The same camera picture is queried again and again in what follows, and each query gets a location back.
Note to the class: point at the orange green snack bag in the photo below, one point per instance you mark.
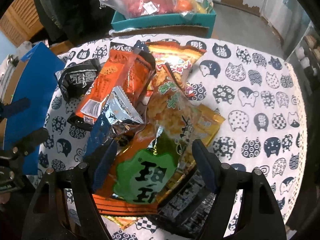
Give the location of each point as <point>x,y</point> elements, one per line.
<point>138,178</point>

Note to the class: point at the red yellow fries snack bag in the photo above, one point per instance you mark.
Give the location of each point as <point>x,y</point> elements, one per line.
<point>174,62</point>

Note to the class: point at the black snack packet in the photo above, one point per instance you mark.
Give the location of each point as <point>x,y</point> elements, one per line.
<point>186,208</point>
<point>75,81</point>

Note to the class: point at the orange octopus snack bag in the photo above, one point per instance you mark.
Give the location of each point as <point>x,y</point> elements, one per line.
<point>129,67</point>

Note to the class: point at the brown cardboard flap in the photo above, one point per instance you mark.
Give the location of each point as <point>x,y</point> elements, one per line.
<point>193,30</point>

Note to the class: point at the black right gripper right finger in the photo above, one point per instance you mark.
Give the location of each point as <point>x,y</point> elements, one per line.
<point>259,216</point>

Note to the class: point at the silver blue foil bag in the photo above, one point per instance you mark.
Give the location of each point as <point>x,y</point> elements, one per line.
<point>118,117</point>

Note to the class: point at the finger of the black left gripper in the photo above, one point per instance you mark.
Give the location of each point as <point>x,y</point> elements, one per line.
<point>29,143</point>
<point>9,110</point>

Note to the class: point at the wooden louvered door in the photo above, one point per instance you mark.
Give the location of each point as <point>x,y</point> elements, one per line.
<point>20,22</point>

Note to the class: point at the teal cardboard tray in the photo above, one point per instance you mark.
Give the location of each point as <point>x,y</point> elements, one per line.
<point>119,22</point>

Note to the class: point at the dark hanging jacket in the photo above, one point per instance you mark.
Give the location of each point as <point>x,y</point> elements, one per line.
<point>77,21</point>

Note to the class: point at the long yellow chips pack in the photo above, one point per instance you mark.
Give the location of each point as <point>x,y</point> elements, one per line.
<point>208,124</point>

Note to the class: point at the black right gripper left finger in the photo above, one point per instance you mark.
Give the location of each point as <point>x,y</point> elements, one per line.
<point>63,206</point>

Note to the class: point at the green rice cracker bag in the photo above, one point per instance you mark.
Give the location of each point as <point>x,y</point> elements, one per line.
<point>172,118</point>

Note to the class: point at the cat pattern tablecloth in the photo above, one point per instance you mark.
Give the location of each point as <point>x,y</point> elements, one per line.
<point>255,92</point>

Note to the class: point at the person's left hand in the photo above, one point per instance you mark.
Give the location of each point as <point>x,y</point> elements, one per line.
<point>4,198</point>

